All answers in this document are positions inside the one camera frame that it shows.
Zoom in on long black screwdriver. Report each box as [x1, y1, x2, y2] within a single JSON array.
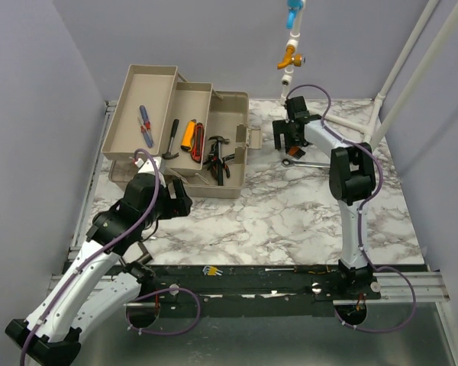
[[264, 265, 336, 275]]

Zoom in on yellow hex key set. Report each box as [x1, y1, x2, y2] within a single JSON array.
[[202, 265, 223, 276]]

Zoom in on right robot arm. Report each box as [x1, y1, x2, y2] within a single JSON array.
[[273, 96, 376, 299]]

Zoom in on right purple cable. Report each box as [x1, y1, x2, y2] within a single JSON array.
[[288, 84, 418, 332]]

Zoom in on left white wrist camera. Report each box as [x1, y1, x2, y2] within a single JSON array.
[[134, 157, 165, 177]]

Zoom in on black mounting rail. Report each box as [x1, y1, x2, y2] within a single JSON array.
[[120, 264, 381, 319]]

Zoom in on purple cable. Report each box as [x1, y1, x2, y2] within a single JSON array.
[[288, 84, 418, 332], [18, 149, 202, 366]]

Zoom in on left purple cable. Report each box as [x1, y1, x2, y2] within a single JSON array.
[[18, 149, 202, 366]]

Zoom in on small blue clear screwdriver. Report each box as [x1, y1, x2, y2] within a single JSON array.
[[137, 117, 146, 135]]

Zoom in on aluminium extrusion frame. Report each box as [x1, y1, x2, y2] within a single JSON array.
[[26, 101, 118, 366]]

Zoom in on taupe plastic tool box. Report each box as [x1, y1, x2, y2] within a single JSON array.
[[102, 64, 262, 199]]

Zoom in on blue valve handle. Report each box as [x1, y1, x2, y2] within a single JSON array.
[[286, 0, 305, 30]]

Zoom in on small black handled hammer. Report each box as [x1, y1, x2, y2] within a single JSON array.
[[162, 119, 179, 160]]

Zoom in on orange brass faucet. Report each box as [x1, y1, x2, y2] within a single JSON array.
[[277, 44, 305, 69]]

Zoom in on red black utility knife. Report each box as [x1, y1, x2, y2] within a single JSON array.
[[191, 123, 204, 162]]

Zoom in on grey black tin snips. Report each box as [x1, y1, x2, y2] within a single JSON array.
[[203, 141, 221, 171]]

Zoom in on chrome ratchet wrench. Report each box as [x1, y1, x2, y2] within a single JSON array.
[[282, 159, 330, 169]]

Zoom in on black orange hex key set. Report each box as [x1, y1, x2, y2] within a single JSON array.
[[287, 146, 306, 160]]

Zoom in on orange black utility knife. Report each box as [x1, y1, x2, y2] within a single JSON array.
[[180, 119, 196, 152]]

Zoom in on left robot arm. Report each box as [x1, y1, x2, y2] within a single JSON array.
[[5, 172, 192, 365]]

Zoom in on white pvc pipe frame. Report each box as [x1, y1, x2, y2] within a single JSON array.
[[279, 0, 458, 153]]

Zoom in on black handled claw hammer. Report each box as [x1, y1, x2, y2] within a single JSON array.
[[208, 136, 230, 186]]

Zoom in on orange black needle-nose pliers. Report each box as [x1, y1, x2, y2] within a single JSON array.
[[203, 153, 235, 180]]

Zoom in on black metal l bracket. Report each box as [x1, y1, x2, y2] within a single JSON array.
[[137, 242, 153, 265]]

